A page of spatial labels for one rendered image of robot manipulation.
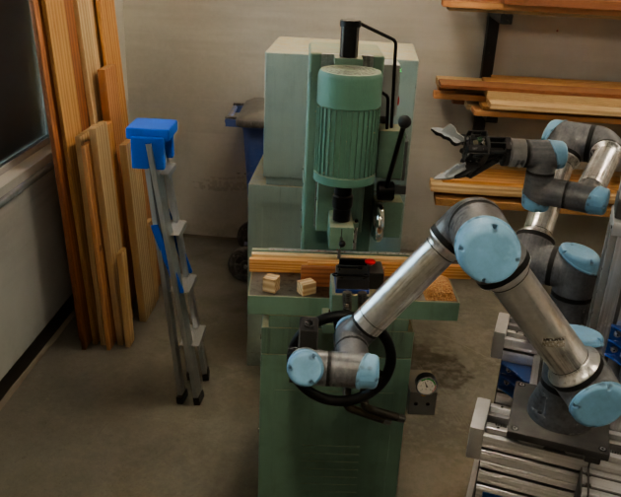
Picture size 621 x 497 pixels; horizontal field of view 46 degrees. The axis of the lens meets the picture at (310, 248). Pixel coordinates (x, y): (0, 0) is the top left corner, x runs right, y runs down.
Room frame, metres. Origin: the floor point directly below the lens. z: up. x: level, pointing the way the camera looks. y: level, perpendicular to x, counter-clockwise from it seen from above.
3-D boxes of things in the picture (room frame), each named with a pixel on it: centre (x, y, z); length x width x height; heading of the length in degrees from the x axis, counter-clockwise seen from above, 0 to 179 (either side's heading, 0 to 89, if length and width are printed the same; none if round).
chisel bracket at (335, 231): (2.03, -0.09, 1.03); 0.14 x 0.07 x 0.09; 2
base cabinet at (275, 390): (2.13, -0.08, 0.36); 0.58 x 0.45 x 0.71; 2
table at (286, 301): (1.90, -0.13, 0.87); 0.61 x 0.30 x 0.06; 92
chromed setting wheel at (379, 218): (2.14, -0.21, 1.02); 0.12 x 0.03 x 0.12; 2
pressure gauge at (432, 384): (1.81, -0.35, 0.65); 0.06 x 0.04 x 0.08; 92
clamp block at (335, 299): (1.82, -0.13, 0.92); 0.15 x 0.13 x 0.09; 92
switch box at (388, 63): (2.33, -0.22, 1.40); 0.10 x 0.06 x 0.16; 2
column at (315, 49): (2.30, -0.08, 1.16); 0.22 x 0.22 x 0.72; 2
